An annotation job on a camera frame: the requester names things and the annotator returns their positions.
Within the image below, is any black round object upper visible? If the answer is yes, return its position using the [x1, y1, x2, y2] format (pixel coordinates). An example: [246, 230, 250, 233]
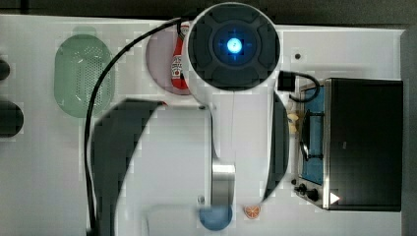
[0, 60, 10, 81]

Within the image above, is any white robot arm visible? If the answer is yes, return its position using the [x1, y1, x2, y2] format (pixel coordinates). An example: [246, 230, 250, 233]
[90, 2, 288, 236]

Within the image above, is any blue round object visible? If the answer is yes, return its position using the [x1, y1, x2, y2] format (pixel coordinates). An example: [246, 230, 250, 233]
[199, 206, 233, 231]

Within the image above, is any black round object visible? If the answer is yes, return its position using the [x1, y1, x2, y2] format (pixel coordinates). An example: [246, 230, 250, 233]
[0, 100, 24, 138]
[0, 60, 10, 81]

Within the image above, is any green perforated colander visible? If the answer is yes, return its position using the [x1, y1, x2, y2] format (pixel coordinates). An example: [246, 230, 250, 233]
[54, 26, 112, 118]

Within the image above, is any red ketchup bottle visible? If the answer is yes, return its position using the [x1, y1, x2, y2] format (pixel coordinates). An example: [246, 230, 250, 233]
[171, 23, 189, 89]

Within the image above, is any yellow banana peel toy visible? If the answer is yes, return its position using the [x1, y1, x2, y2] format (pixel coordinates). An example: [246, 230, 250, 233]
[287, 113, 299, 134]

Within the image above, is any black round object lower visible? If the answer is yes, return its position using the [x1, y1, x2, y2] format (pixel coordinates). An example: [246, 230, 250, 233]
[0, 100, 24, 138]

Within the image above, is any black toaster oven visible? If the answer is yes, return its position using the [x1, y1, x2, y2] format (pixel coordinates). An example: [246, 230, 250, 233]
[292, 78, 403, 211]

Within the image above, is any grey round plate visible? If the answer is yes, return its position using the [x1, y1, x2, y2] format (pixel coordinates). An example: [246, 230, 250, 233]
[146, 26, 190, 95]

